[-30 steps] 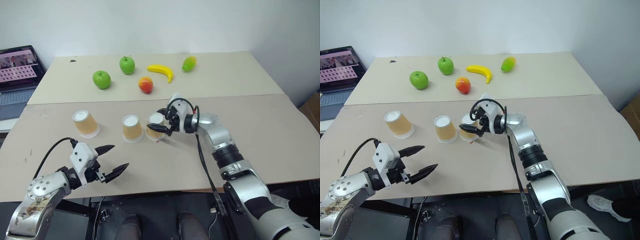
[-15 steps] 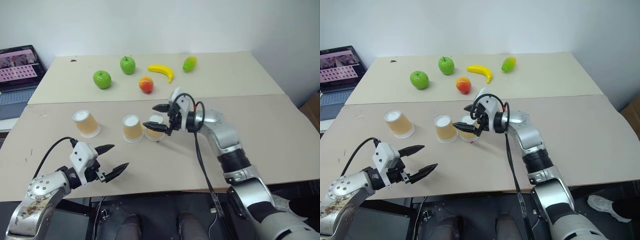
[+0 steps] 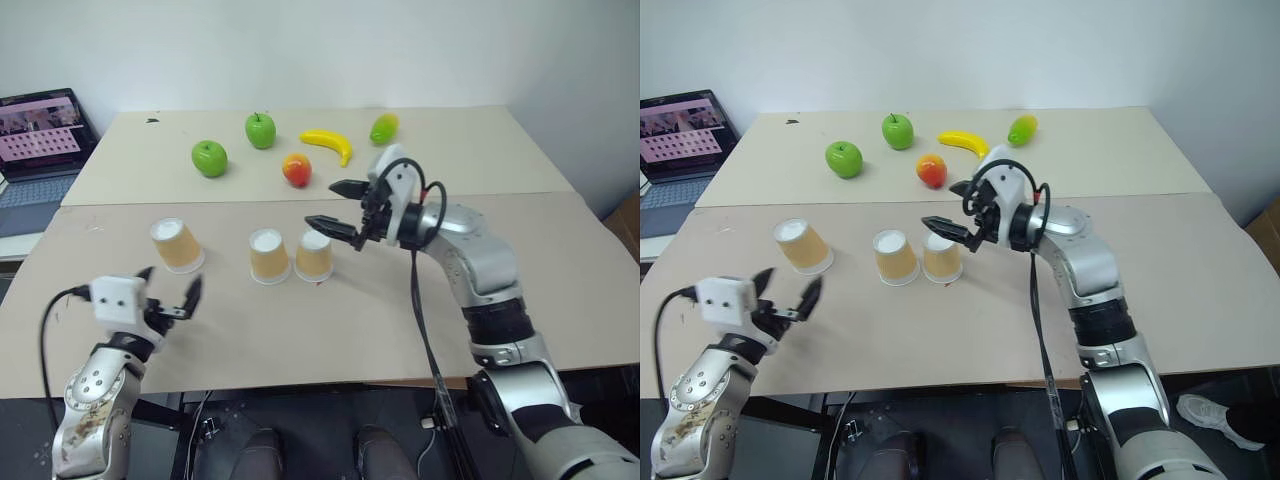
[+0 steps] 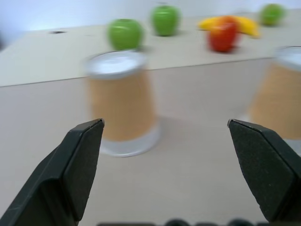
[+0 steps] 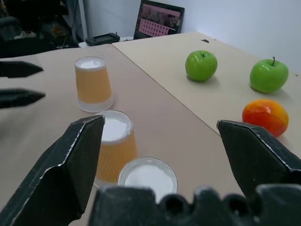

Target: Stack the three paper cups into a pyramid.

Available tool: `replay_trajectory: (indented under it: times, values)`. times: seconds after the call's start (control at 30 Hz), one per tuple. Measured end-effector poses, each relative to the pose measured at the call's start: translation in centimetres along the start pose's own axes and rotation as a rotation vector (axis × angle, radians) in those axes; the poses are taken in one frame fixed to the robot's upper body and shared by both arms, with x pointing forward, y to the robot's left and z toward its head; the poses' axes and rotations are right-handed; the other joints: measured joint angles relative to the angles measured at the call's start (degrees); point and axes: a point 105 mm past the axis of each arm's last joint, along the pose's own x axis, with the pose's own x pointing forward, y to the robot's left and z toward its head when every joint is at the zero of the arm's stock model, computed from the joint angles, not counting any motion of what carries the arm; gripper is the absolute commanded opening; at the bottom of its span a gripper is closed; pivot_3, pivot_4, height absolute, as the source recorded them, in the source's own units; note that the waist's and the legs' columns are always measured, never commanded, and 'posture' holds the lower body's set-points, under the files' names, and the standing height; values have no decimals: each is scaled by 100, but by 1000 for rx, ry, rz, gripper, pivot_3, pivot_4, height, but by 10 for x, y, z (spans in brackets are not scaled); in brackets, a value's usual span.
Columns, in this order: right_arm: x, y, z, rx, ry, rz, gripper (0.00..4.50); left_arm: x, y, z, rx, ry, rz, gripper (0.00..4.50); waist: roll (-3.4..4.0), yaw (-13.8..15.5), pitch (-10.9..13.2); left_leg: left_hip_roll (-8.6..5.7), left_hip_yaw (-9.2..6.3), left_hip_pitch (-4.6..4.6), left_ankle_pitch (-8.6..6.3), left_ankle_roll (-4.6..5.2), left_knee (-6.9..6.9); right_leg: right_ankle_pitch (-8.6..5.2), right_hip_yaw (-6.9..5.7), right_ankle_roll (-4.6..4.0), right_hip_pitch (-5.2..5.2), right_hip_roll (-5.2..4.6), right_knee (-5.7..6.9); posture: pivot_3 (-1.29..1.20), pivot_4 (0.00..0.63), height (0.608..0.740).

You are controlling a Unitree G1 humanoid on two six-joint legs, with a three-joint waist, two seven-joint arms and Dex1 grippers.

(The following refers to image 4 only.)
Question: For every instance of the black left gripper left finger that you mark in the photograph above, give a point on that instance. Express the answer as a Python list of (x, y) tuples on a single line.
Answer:
[(58, 179)]

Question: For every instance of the green apple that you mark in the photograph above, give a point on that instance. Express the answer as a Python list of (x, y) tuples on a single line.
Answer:
[(165, 20), (124, 34), (272, 14)]

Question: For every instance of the orange paper cup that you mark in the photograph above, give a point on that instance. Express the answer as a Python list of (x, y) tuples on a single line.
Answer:
[(122, 103), (279, 94)]

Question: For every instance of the yellow banana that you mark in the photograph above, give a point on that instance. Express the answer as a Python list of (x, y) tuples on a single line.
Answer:
[(249, 25)]

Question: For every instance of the red apple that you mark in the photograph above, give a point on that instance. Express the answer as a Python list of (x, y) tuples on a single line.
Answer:
[(223, 35)]

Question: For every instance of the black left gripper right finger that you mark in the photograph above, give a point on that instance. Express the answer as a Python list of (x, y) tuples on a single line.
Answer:
[(263, 169)]

